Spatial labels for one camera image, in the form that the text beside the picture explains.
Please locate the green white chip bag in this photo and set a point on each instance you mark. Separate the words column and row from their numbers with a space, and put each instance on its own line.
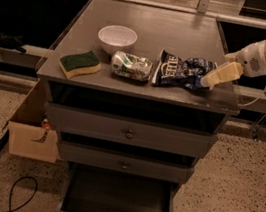
column 131, row 67

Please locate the black object on ledge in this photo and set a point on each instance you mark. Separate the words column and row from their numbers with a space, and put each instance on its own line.
column 12, row 42

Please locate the grey drawer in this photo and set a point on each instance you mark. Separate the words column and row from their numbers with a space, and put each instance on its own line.
column 90, row 189
column 121, row 162
column 129, row 131

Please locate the bottom grey drawer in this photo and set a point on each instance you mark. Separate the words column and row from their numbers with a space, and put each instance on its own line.
column 90, row 189

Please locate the cardboard box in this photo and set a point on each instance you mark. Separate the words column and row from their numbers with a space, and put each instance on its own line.
column 27, row 138

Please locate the middle grey drawer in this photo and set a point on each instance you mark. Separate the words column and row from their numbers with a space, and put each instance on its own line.
column 121, row 162

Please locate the blue chip bag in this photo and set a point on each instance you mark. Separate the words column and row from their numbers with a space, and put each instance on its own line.
column 173, row 71

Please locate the top grey drawer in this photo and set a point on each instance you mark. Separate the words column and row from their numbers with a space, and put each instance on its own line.
column 129, row 131

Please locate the orange item in box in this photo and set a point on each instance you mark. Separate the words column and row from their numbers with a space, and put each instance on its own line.
column 45, row 124

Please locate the grey drawer cabinet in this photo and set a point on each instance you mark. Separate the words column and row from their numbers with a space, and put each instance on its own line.
column 181, row 34

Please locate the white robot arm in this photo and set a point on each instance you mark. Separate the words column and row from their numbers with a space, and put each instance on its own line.
column 250, row 61

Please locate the white bowl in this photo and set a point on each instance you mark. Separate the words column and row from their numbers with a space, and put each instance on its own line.
column 116, row 38

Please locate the green yellow sponge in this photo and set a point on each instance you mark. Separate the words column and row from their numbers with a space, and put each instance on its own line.
column 79, row 64

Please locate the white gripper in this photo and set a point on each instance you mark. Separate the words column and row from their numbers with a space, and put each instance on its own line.
column 251, row 61

